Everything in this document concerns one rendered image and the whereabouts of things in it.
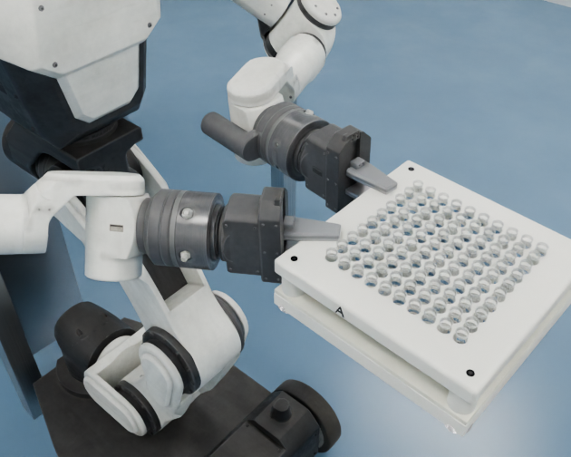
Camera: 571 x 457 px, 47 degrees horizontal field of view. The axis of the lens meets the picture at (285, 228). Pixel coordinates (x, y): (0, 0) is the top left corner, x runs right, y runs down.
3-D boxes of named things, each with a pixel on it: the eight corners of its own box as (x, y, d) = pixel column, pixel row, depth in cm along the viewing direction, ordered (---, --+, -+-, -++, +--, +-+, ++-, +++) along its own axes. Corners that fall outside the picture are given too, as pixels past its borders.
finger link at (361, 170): (382, 197, 77) (344, 174, 81) (401, 186, 79) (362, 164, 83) (383, 186, 76) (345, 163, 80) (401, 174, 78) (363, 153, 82)
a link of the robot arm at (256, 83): (266, 152, 93) (301, 105, 102) (262, 95, 87) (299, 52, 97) (225, 144, 95) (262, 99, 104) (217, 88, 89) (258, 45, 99)
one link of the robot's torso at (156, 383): (98, 403, 154) (133, 334, 115) (163, 351, 165) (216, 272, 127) (141, 454, 152) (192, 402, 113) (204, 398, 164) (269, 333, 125)
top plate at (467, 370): (592, 263, 72) (597, 249, 71) (472, 407, 59) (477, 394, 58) (406, 170, 85) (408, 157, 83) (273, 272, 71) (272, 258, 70)
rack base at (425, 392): (577, 295, 76) (584, 280, 74) (462, 437, 62) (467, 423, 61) (401, 200, 88) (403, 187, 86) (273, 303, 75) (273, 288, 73)
